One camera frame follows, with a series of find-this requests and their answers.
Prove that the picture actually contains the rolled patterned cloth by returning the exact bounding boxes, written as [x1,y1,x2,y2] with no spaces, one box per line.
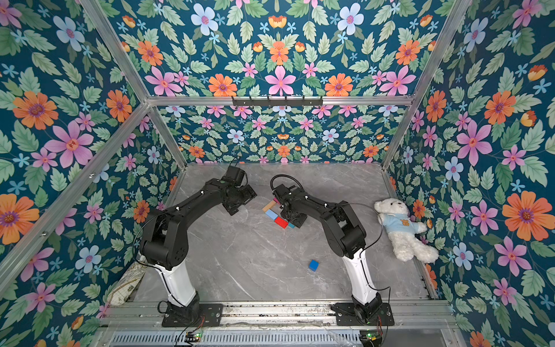
[107,262,147,307]

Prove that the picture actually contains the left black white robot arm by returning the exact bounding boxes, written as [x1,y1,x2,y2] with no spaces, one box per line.
[139,166,257,320]

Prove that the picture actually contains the green circuit board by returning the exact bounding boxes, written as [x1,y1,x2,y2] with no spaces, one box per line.
[359,331,382,346]
[184,331,202,344]

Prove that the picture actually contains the red rectangular block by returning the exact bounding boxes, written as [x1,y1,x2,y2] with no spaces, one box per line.
[274,217,288,228]

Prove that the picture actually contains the natural wood block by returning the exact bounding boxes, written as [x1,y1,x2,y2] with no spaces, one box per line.
[262,200,276,213]

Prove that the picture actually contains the black hook rail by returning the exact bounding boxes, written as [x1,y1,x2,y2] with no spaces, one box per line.
[231,96,324,108]

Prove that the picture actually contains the light blue block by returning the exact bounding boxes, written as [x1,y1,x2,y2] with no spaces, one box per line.
[265,210,278,221]

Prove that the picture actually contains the right green circuit board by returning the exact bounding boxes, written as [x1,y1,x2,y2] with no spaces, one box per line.
[359,331,382,346]

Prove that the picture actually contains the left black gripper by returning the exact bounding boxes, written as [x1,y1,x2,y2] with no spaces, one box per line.
[225,184,258,215]

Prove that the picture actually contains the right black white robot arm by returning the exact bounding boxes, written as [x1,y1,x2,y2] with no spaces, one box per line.
[271,184,382,325]

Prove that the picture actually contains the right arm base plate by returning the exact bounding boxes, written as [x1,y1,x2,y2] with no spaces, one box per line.
[330,302,395,327]

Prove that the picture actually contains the blue square block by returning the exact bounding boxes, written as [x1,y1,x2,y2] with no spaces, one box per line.
[309,260,319,272]

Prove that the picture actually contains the white teddy bear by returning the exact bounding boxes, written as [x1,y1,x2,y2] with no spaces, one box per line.
[374,198,439,263]

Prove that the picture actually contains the aluminium front rail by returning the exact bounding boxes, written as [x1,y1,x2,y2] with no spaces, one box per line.
[100,297,458,331]

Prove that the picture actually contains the left green circuit board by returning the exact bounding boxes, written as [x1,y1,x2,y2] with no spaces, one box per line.
[184,331,202,344]

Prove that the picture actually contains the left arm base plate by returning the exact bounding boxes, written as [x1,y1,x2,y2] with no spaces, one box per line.
[162,303,223,328]

